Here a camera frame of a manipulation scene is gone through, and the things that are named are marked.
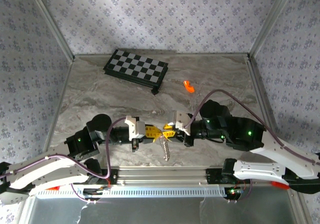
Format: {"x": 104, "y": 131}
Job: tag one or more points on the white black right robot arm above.
{"x": 272, "y": 153}

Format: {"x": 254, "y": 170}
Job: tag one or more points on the aluminium table edge rail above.
{"x": 57, "y": 113}
{"x": 257, "y": 83}

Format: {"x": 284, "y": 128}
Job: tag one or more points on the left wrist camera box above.
{"x": 135, "y": 127}

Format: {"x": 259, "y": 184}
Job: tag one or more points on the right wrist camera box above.
{"x": 180, "y": 120}

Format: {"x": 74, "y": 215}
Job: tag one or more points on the white torn tape strip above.
{"x": 81, "y": 212}

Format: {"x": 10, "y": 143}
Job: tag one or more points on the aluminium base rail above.
{"x": 162, "y": 175}

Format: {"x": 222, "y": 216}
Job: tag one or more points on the grey metal sheet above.
{"x": 150, "y": 211}

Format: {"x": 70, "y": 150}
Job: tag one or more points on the red plastic key fob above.
{"x": 188, "y": 86}

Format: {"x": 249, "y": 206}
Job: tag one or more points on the red plastic block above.
{"x": 278, "y": 184}
{"x": 53, "y": 188}

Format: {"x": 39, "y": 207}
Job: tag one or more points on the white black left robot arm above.
{"x": 45, "y": 171}

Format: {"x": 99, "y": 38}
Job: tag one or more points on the aluminium frame post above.
{"x": 270, "y": 21}
{"x": 50, "y": 21}

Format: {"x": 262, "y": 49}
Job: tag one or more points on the folded black chessboard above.
{"x": 136, "y": 66}

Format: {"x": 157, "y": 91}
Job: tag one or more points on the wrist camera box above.
{"x": 135, "y": 127}
{"x": 180, "y": 120}

